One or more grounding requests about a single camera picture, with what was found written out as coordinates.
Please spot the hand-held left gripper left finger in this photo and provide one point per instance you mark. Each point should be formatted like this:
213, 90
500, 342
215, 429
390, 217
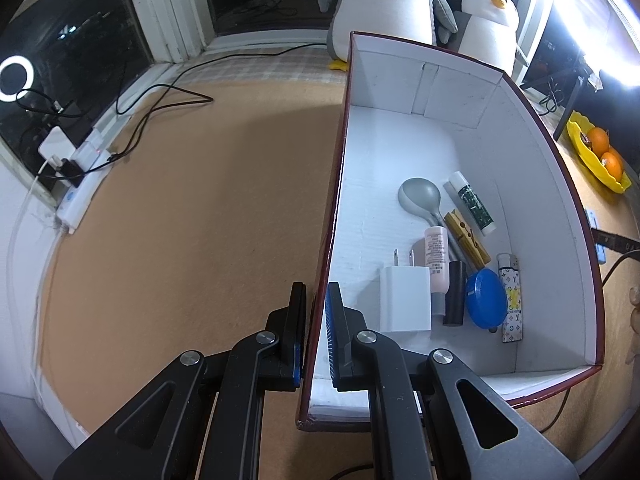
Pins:
297, 365

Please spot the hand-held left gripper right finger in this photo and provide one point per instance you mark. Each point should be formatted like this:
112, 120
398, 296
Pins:
332, 340

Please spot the white charger adapter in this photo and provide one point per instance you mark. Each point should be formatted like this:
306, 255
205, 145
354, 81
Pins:
405, 297

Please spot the white patterned lighter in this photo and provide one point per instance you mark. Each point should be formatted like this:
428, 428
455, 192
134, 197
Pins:
512, 310

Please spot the black lipstick tube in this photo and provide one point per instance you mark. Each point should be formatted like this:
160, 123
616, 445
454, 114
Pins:
454, 295

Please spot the pink cosmetic tube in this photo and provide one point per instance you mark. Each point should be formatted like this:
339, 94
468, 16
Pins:
437, 255

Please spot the blue round compact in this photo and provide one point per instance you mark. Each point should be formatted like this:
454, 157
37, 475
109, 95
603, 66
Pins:
485, 297

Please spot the wooden clothespin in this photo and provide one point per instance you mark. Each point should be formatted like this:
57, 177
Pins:
467, 240

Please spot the green glue stick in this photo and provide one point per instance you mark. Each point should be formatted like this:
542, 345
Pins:
472, 202

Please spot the grey spoon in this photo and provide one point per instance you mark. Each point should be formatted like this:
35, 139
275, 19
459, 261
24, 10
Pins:
420, 195

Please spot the white cardboard box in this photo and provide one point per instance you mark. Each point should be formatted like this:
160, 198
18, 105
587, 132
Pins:
400, 140

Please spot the blue perfume bottle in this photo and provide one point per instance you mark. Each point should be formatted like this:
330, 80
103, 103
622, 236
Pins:
591, 218

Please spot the cream lumpy object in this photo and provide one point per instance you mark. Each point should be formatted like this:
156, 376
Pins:
635, 320

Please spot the orange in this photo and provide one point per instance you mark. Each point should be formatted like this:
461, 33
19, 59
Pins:
597, 139
612, 165

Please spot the yellow fruit bowl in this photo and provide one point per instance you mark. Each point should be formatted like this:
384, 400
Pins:
575, 132

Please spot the small penguin plush toy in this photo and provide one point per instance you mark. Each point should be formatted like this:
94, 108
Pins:
487, 30

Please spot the white power strip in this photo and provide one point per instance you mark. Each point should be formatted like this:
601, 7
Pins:
75, 202

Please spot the black plug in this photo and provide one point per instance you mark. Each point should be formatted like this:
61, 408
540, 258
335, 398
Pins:
70, 170

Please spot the white power brick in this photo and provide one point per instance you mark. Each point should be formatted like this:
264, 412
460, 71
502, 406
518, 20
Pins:
55, 145

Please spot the white window frame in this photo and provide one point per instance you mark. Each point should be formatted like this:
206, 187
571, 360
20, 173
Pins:
165, 15

